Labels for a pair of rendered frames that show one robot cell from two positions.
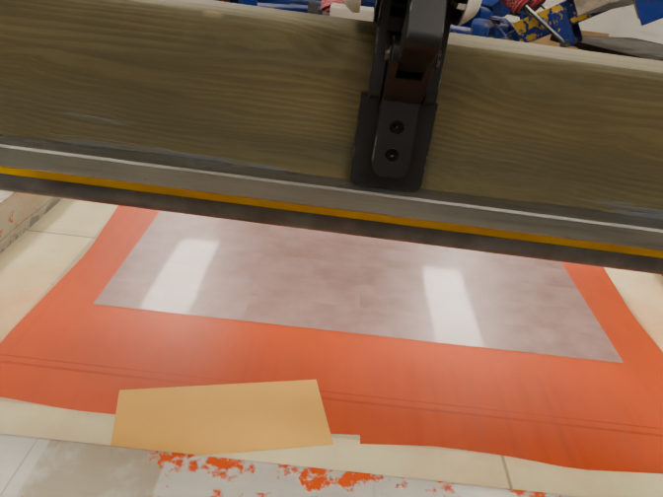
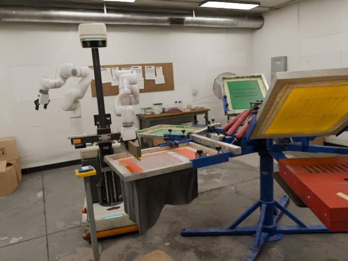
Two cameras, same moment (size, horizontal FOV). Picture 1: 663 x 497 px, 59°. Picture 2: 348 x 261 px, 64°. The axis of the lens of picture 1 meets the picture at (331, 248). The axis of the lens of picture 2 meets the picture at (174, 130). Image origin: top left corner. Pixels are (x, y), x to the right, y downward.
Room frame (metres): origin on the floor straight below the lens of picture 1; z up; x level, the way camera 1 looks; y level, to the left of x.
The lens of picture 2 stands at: (-0.26, -1.93, 1.55)
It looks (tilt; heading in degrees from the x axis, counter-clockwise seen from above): 10 degrees down; 65
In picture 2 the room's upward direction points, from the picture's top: 4 degrees counter-clockwise
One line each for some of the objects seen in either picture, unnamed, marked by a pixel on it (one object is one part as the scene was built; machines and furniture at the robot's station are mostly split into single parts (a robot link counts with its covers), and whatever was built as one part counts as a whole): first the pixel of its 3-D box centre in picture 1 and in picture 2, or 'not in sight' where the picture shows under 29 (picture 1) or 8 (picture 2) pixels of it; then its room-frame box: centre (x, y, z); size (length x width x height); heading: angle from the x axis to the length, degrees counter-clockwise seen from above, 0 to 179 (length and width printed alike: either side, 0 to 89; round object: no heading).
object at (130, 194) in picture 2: not in sight; (129, 195); (0.23, -0.03, 0.74); 0.45 x 0.03 x 0.43; 91
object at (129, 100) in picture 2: not in sight; (127, 103); (0.42, 0.47, 1.37); 0.13 x 0.10 x 0.16; 164
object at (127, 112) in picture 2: not in sight; (128, 113); (0.29, 0.01, 1.34); 0.15 x 0.10 x 0.11; 74
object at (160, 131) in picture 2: not in sight; (183, 125); (1.11, 0.77, 1.05); 1.08 x 0.61 x 0.23; 121
